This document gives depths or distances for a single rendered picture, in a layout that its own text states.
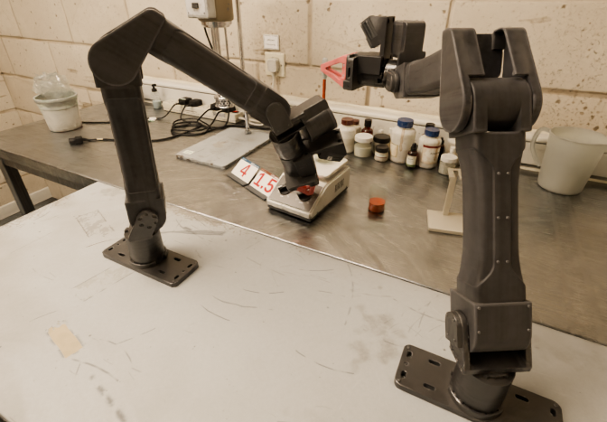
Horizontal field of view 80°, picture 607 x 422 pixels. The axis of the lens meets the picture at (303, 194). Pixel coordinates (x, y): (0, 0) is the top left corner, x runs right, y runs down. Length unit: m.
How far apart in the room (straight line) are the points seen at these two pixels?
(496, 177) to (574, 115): 0.83
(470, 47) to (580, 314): 0.50
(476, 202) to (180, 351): 0.46
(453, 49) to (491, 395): 0.41
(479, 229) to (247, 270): 0.43
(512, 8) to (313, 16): 0.59
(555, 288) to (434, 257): 0.21
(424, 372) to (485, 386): 0.09
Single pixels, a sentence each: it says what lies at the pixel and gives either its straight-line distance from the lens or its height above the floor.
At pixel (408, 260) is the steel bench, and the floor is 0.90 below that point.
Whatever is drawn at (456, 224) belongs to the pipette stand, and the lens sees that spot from 0.89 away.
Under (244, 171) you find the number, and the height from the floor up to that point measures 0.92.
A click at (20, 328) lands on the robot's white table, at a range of 0.76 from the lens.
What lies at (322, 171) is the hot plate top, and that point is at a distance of 0.87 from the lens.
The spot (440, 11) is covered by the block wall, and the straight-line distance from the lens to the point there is 1.23.
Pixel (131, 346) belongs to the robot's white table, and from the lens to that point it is 0.65.
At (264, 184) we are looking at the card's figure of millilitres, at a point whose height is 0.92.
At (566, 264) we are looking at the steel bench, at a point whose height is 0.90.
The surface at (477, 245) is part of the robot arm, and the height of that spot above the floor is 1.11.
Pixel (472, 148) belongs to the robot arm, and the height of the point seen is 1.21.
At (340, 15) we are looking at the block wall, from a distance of 1.31.
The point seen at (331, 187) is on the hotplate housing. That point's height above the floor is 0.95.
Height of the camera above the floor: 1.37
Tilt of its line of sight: 30 degrees down
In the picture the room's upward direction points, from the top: straight up
